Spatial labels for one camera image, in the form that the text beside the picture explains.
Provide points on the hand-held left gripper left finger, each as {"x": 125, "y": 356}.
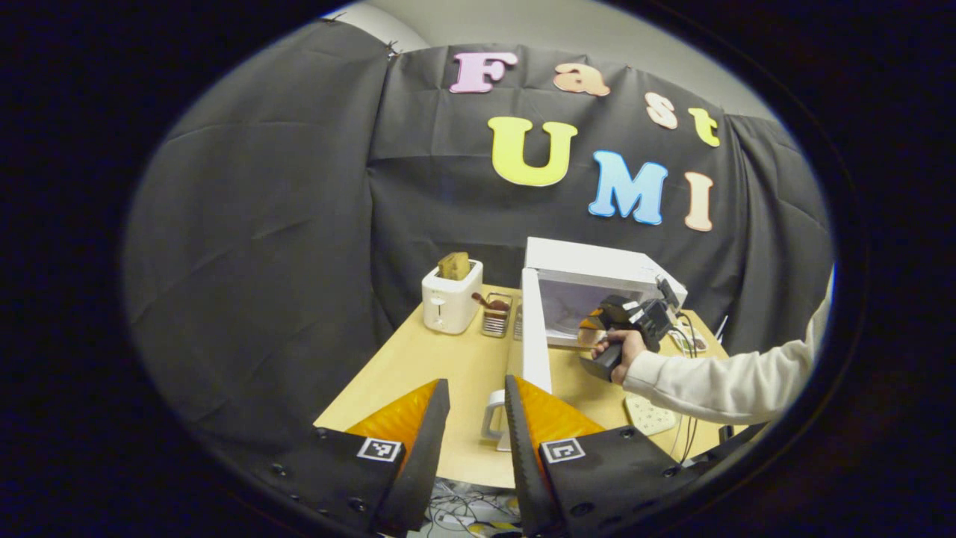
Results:
{"x": 426, "y": 456}

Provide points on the white divided tray with grains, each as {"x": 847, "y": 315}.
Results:
{"x": 698, "y": 342}

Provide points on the small black box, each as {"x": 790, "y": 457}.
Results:
{"x": 725, "y": 433}

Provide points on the brown bread slice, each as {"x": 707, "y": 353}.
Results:
{"x": 454, "y": 265}

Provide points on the brown wooden spoon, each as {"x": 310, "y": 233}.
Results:
{"x": 493, "y": 304}

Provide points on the cream rectangular plate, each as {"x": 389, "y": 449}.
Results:
{"x": 650, "y": 418}

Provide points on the black backdrop cloth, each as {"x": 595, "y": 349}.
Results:
{"x": 284, "y": 224}

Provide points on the white toaster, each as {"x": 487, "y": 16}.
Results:
{"x": 448, "y": 306}

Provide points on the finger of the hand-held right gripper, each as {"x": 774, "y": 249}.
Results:
{"x": 591, "y": 329}

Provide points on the white microwave oven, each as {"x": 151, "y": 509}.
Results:
{"x": 590, "y": 261}

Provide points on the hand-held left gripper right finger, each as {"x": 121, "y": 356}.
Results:
{"x": 526, "y": 471}

